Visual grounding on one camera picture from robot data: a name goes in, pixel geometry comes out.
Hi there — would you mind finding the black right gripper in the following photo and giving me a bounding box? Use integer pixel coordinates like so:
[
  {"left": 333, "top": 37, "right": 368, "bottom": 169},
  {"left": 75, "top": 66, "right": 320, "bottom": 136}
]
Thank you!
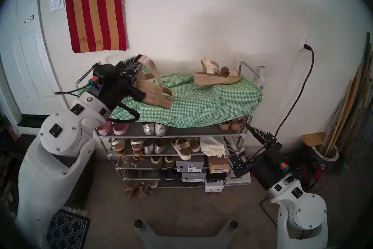
[{"left": 223, "top": 123, "right": 291, "bottom": 191}]

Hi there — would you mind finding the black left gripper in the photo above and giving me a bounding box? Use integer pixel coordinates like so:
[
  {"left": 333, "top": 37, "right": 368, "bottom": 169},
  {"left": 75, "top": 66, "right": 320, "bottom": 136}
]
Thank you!
[{"left": 88, "top": 54, "right": 146, "bottom": 112}]

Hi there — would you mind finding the beige espadrille platform sandal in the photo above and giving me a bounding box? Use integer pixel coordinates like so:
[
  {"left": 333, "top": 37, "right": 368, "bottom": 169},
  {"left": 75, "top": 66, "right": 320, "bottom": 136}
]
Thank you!
[
  {"left": 135, "top": 55, "right": 173, "bottom": 110},
  {"left": 194, "top": 56, "right": 242, "bottom": 86}
]

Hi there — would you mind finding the grey metal shoe rack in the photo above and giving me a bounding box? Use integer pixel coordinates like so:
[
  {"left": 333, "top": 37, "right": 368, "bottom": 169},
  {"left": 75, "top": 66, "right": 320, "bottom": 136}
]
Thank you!
[{"left": 75, "top": 61, "right": 265, "bottom": 189}]

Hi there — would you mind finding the white flat printed box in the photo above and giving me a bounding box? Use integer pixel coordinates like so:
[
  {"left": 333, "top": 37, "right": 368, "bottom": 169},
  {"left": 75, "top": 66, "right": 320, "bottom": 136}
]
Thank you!
[{"left": 226, "top": 171, "right": 251, "bottom": 186}]

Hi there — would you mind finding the brown cardboard shoebox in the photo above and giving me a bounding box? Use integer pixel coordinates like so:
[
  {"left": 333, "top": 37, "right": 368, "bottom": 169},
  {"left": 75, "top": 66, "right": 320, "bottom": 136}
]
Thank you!
[{"left": 207, "top": 156, "right": 231, "bottom": 174}]

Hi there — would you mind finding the black shoebox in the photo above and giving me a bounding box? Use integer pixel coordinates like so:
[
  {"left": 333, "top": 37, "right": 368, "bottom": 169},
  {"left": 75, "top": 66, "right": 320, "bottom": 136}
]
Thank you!
[{"left": 206, "top": 170, "right": 227, "bottom": 183}]

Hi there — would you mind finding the white shoebox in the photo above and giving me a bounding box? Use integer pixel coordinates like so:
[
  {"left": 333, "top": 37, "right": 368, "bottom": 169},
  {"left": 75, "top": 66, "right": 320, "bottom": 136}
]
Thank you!
[{"left": 205, "top": 180, "right": 224, "bottom": 192}]

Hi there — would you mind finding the large grey Vionic shoebox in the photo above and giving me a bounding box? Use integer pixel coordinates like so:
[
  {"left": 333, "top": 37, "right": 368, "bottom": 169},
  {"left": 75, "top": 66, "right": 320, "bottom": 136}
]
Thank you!
[{"left": 176, "top": 156, "right": 204, "bottom": 173}]

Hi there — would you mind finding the small grey shoebox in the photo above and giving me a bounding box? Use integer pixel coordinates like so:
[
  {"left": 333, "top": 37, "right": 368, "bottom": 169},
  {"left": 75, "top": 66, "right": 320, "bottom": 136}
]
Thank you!
[{"left": 182, "top": 172, "right": 207, "bottom": 182}]

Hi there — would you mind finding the green gingham cloth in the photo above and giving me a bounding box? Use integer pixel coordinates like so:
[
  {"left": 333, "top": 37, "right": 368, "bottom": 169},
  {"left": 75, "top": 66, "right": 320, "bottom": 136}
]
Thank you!
[{"left": 78, "top": 57, "right": 263, "bottom": 129}]

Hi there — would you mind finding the black bucket white rim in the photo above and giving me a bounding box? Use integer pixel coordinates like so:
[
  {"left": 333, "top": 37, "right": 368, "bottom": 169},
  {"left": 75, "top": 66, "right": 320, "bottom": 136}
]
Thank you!
[{"left": 312, "top": 143, "right": 340, "bottom": 166}]

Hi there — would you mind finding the wooden slats bundle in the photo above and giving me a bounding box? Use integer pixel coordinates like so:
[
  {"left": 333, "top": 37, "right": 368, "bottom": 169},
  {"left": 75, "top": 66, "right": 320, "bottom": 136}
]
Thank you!
[{"left": 323, "top": 33, "right": 373, "bottom": 161}]

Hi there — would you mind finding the white panel door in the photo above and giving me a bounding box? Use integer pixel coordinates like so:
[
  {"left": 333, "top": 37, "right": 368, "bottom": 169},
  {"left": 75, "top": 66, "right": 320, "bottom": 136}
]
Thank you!
[{"left": 0, "top": 0, "right": 70, "bottom": 117}]

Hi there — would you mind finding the dark wooden chest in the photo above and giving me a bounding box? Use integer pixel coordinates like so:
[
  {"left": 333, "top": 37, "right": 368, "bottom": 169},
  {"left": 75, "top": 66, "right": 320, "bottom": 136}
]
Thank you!
[{"left": 12, "top": 134, "right": 95, "bottom": 208}]

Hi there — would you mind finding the blue patterned rug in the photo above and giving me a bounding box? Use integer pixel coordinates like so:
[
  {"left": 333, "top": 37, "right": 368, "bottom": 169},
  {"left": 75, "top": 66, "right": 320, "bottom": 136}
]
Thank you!
[{"left": 47, "top": 208, "right": 91, "bottom": 249}]

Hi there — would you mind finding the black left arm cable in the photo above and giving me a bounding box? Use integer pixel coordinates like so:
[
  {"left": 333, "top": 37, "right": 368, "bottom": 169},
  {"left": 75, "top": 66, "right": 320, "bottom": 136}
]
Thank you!
[{"left": 55, "top": 84, "right": 141, "bottom": 123}]

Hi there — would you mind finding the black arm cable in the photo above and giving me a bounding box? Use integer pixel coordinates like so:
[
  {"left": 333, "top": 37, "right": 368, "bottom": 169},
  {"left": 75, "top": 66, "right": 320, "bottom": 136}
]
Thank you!
[
  {"left": 284, "top": 164, "right": 309, "bottom": 183},
  {"left": 55, "top": 84, "right": 141, "bottom": 123}
]

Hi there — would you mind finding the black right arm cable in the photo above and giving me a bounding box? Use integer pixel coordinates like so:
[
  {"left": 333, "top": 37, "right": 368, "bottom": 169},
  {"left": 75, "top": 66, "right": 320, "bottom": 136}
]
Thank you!
[{"left": 284, "top": 164, "right": 309, "bottom": 183}]

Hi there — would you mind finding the white strap cork sandal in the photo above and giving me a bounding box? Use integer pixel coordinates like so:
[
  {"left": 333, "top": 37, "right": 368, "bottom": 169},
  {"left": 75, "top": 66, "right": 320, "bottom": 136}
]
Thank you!
[
  {"left": 109, "top": 138, "right": 126, "bottom": 157},
  {"left": 131, "top": 138, "right": 144, "bottom": 157}
]

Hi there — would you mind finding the black red cable reel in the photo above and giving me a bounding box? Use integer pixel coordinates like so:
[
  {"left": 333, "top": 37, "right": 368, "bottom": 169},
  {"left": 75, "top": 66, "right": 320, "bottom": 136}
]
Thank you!
[{"left": 291, "top": 158, "right": 330, "bottom": 190}]

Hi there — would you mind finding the striped flag wall hanging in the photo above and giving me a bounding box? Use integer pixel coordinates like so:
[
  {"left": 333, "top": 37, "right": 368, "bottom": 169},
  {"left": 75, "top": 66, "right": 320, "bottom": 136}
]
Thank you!
[{"left": 65, "top": 0, "right": 127, "bottom": 53}]

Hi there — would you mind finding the tan strappy sandal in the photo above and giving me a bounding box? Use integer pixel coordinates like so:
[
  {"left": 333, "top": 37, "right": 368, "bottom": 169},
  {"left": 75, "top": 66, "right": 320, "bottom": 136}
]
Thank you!
[
  {"left": 138, "top": 181, "right": 153, "bottom": 198},
  {"left": 125, "top": 180, "right": 140, "bottom": 198}
]

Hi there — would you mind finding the red black power cable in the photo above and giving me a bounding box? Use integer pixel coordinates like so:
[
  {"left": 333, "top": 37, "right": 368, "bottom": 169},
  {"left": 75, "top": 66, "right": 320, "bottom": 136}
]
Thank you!
[{"left": 251, "top": 44, "right": 330, "bottom": 228}]

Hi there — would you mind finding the white light switch plate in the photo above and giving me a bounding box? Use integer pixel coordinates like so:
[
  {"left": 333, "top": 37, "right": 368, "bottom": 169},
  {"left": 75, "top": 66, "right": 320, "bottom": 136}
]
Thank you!
[{"left": 49, "top": 0, "right": 65, "bottom": 12}]

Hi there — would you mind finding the grey robot base frame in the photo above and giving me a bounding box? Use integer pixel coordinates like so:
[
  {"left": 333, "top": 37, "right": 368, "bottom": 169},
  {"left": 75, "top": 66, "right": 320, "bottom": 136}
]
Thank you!
[{"left": 134, "top": 219, "right": 239, "bottom": 249}]

